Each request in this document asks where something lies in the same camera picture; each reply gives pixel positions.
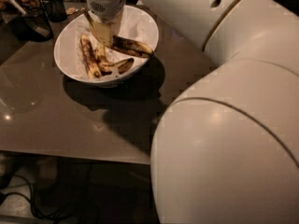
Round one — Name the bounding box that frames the white ceramic bowl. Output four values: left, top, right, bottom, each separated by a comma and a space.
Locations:
54, 6, 159, 88

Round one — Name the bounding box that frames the spotted banana middle curved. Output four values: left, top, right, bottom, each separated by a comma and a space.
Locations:
94, 43, 121, 73

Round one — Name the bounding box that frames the white paper in bowl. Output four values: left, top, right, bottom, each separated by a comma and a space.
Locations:
76, 7, 158, 83

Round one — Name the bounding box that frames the dark tray with clutter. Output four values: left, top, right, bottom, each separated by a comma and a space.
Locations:
1, 0, 53, 42

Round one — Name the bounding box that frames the spotted banana far left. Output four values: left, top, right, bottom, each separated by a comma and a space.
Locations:
80, 34, 102, 78

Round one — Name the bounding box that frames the small banana piece front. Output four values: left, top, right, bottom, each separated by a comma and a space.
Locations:
118, 58, 134, 74

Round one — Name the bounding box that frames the spotted brown banana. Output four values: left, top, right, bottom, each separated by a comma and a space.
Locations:
112, 35, 153, 58

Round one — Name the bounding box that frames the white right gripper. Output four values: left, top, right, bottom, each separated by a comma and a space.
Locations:
83, 0, 126, 48

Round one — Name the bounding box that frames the black cable on floor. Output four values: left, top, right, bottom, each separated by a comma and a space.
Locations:
0, 175, 94, 224

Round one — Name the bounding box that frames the black mesh cup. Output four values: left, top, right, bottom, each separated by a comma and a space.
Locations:
42, 0, 67, 22

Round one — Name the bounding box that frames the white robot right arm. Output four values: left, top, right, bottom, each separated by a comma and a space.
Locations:
140, 0, 299, 224

